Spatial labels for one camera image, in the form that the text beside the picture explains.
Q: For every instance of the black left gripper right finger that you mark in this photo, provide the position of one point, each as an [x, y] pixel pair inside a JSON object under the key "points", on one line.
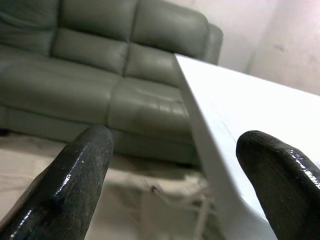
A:
{"points": [[282, 190]]}

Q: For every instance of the grey-green leather sofa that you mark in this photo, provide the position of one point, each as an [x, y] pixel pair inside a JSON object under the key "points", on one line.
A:
{"points": [[87, 75]]}

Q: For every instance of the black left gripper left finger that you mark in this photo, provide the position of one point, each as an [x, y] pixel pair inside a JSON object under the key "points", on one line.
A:
{"points": [[62, 187]]}

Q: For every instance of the white plastic folding table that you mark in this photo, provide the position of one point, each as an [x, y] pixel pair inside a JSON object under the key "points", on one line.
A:
{"points": [[250, 100]]}

